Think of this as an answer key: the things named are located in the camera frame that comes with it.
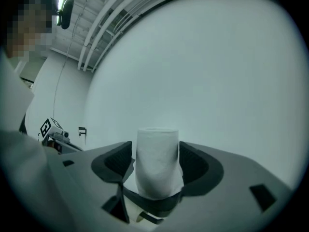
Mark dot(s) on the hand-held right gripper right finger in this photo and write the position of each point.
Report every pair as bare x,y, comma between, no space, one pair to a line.
229,178

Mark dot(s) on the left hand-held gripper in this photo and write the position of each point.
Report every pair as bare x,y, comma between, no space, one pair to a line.
51,132

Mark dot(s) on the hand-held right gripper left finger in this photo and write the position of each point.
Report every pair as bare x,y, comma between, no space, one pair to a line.
79,178

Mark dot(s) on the white toilet paper roll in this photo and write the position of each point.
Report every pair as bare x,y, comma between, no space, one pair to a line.
157,163

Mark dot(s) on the dark toilet paper holder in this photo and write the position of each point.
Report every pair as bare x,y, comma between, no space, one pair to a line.
154,205

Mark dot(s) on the person's head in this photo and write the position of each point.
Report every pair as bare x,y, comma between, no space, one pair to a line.
29,28

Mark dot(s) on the white ceiling pipes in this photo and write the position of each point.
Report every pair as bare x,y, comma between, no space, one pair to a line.
96,30

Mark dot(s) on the small dark wall fixture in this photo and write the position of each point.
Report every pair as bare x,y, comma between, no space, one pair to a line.
82,131

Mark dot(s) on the black head-worn camera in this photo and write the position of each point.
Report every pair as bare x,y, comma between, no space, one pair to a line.
66,13

